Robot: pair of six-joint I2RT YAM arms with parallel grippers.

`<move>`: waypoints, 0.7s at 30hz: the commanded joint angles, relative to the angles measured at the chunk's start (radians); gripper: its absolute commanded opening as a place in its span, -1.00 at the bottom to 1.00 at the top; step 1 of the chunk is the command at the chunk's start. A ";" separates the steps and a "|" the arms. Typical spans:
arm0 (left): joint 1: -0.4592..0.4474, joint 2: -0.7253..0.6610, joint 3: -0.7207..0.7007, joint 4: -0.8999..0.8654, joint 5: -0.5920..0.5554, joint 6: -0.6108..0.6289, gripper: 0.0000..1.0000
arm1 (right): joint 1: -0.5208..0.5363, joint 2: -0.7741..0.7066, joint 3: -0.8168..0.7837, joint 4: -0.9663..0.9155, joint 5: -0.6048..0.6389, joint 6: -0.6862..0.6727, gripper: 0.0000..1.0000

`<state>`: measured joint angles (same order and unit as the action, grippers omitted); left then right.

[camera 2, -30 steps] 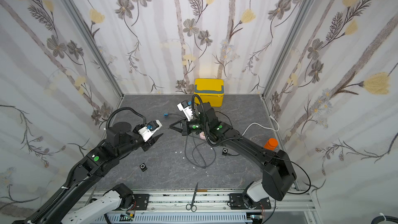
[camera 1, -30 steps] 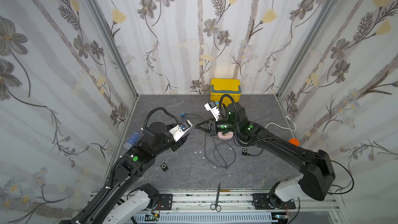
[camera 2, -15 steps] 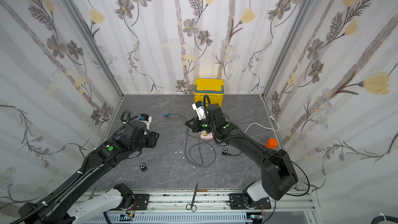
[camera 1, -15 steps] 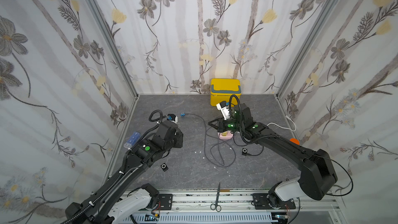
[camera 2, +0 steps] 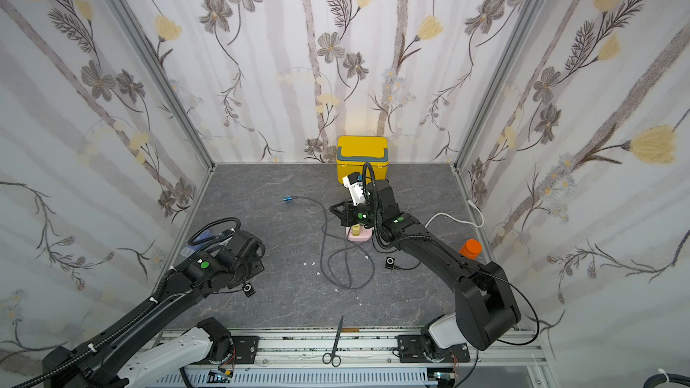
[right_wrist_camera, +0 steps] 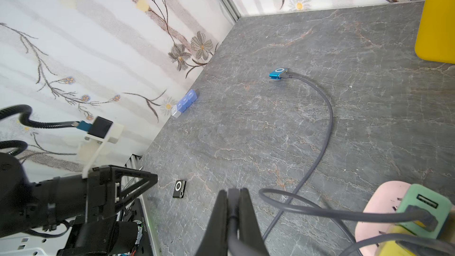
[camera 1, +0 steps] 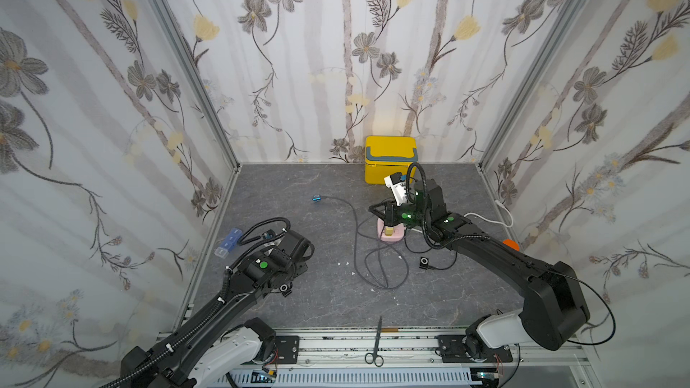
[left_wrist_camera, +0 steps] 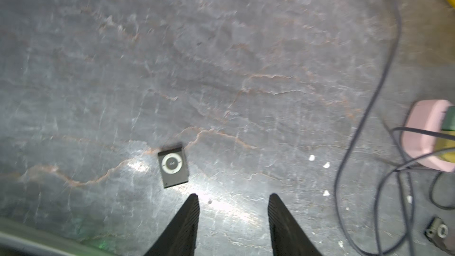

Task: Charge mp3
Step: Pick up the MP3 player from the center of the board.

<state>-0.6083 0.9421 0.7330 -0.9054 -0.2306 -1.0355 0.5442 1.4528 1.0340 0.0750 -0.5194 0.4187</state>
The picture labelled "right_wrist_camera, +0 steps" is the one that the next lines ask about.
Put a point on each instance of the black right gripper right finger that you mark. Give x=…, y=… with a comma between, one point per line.
x=249, y=232

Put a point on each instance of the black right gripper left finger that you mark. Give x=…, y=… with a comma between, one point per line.
x=214, y=242

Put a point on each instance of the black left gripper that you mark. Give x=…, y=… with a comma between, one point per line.
x=104, y=184

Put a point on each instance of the black mp3 player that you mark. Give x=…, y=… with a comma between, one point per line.
x=179, y=189

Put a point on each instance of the yellow usb charger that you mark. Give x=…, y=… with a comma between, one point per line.
x=391, y=248

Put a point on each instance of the blue mp3 player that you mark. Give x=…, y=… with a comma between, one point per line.
x=278, y=74

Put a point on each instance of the green usb charger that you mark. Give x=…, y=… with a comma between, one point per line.
x=434, y=204

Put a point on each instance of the beige usb charger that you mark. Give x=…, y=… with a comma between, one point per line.
x=448, y=230

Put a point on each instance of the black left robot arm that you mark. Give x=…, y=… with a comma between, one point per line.
x=100, y=238

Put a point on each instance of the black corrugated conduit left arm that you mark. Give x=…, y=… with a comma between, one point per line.
x=32, y=121

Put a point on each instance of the blue transparent plastic case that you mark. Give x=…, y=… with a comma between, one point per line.
x=178, y=109

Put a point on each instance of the pink power strip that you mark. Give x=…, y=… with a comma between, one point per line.
x=385, y=200

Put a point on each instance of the yellow storage box grey handle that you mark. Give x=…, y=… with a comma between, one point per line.
x=436, y=35

